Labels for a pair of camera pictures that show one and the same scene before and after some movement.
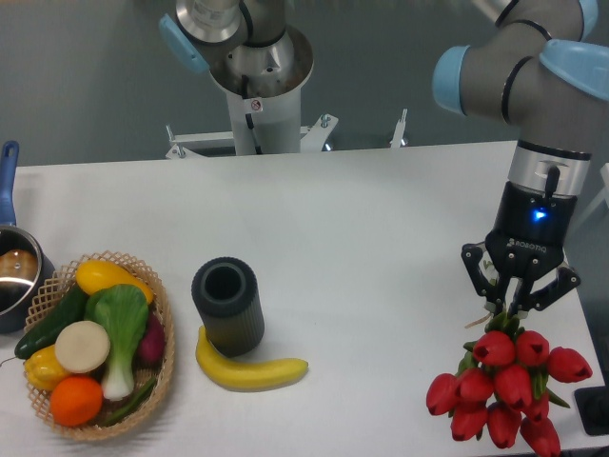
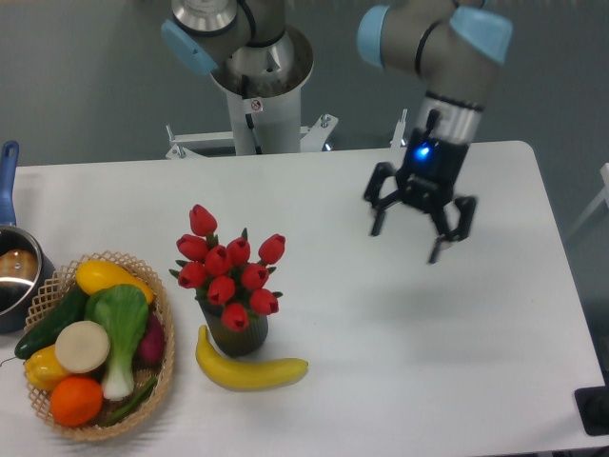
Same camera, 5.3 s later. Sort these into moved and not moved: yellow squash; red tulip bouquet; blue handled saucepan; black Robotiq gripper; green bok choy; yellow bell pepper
Moved: black Robotiq gripper; red tulip bouquet
Not moved: blue handled saucepan; yellow bell pepper; green bok choy; yellow squash
